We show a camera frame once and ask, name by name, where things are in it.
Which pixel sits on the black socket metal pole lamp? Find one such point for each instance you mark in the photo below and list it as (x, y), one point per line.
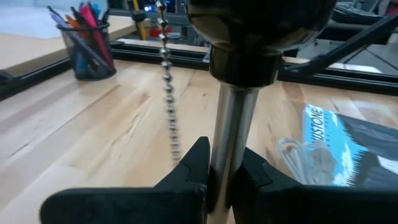
(236, 124)

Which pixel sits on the tan wooden desk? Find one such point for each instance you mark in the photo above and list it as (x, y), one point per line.
(25, 49)

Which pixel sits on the blue Yellowstone book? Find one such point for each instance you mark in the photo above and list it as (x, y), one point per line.
(329, 137)

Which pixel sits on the black mesh pen cup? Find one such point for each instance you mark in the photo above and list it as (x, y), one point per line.
(93, 73)

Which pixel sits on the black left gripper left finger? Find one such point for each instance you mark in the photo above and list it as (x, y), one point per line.
(130, 205)

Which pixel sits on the orange pen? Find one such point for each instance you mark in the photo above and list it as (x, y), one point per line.
(73, 23)

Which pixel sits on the blue pen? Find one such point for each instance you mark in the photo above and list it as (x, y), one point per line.
(95, 9)

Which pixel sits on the black aluminium table frame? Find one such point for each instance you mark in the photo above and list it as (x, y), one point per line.
(155, 56)

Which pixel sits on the coloured pens and markers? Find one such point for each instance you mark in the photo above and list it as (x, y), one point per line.
(62, 20)

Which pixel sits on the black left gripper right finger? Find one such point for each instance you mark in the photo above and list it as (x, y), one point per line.
(311, 205)

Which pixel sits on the pink pen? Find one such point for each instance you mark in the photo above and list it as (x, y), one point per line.
(93, 28)

